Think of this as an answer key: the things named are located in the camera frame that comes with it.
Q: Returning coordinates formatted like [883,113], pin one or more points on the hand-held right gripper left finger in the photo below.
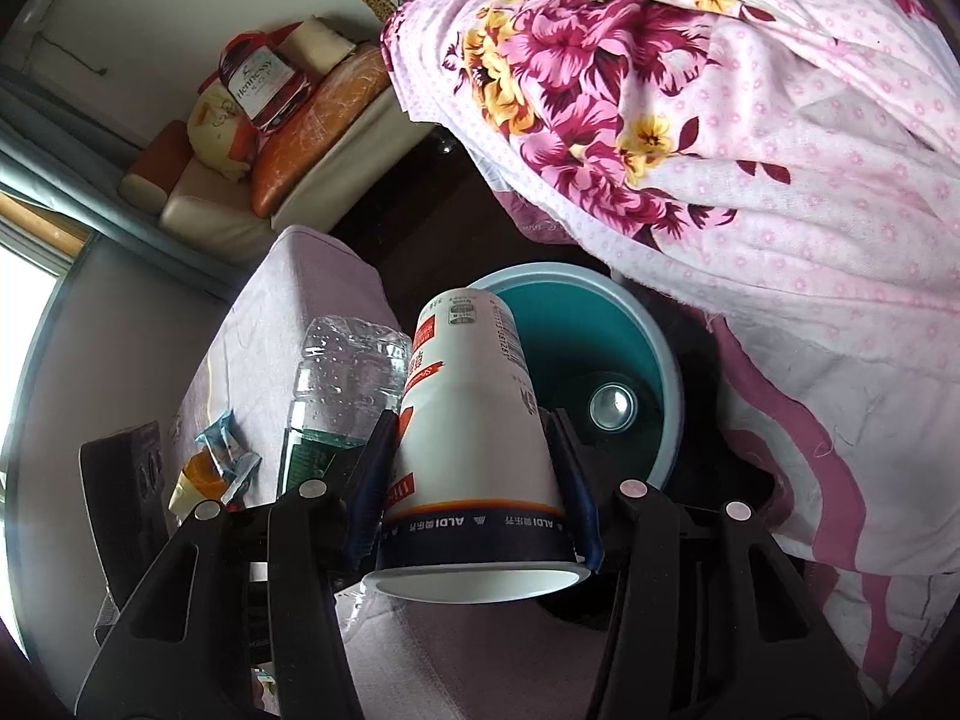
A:
[379,480]

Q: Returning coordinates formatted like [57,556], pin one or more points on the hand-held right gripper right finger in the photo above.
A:
[579,499]

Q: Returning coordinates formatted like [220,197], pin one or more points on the white paper cup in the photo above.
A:
[472,450]

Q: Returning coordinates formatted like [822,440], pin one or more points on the clear plastic bottle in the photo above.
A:
[337,375]

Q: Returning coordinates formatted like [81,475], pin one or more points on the blue snack wrapper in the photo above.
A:
[229,446]

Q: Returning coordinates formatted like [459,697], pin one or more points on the teal round bin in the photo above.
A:
[570,322]

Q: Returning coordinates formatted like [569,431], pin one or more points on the white yellow snack wrapper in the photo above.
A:
[196,476]

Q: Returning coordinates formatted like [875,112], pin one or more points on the metal can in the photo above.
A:
[613,405]

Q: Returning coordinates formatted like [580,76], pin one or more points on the grey pink tablecloth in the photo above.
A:
[315,277]

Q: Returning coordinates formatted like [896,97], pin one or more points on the pink white quilt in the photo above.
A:
[825,427]

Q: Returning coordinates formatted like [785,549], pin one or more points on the cream leather sofa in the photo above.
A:
[217,202]

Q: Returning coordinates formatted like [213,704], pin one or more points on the orange leather cushion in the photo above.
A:
[322,112]

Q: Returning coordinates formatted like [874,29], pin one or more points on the yellow plush toy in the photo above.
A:
[214,127]

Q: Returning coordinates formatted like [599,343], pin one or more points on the red gift bag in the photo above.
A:
[259,79]

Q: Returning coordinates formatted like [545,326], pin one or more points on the pink floral blanket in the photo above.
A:
[675,90]

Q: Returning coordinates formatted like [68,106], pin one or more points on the beige pillow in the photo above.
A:
[319,41]

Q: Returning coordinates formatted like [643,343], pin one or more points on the grey window frame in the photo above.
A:
[75,165]

